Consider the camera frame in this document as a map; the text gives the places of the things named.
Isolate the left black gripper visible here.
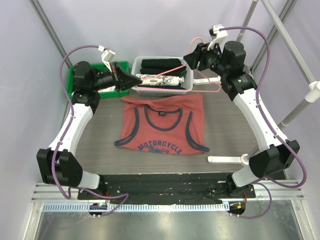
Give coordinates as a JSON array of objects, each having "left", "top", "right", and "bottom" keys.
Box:
[{"left": 90, "top": 62, "right": 142, "bottom": 93}]

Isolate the pink wire hanger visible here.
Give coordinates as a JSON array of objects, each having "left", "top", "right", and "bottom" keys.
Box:
[{"left": 146, "top": 36, "right": 222, "bottom": 93}]

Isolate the green plastic tray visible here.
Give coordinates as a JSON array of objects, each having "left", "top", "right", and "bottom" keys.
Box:
[{"left": 66, "top": 61, "right": 130, "bottom": 99}]

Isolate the red tank top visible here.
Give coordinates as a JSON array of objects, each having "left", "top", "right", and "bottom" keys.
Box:
[{"left": 114, "top": 94, "right": 210, "bottom": 155}]

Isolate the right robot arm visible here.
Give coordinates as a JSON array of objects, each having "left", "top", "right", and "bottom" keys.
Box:
[{"left": 183, "top": 41, "right": 300, "bottom": 198}]

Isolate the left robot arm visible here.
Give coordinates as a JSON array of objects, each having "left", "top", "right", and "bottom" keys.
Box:
[{"left": 36, "top": 61, "right": 142, "bottom": 200}]

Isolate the white garment in tray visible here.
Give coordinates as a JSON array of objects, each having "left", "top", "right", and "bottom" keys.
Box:
[{"left": 98, "top": 86, "right": 117, "bottom": 93}]

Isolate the white printed rolled garment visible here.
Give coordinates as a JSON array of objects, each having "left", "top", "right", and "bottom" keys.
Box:
[{"left": 135, "top": 74, "right": 185, "bottom": 87}]

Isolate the white plastic basket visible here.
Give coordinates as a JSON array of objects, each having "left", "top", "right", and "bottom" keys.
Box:
[{"left": 131, "top": 55, "right": 194, "bottom": 97}]

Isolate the black folded garment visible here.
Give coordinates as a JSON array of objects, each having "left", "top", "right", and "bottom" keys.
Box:
[{"left": 140, "top": 58, "right": 187, "bottom": 77}]

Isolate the grey clothes rack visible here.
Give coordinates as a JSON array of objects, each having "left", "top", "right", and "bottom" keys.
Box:
[{"left": 207, "top": 0, "right": 320, "bottom": 166}]

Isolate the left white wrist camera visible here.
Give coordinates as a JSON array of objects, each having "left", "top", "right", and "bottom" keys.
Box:
[{"left": 98, "top": 45, "right": 116, "bottom": 72}]

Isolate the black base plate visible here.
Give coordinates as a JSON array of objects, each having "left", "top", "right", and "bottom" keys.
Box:
[{"left": 77, "top": 171, "right": 258, "bottom": 205}]

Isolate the grey aluminium frame post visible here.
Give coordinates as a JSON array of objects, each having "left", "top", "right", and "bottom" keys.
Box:
[{"left": 29, "top": 0, "right": 67, "bottom": 58}]

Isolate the white slotted cable duct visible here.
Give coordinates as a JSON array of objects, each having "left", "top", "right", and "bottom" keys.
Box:
[{"left": 42, "top": 201, "right": 230, "bottom": 213}]

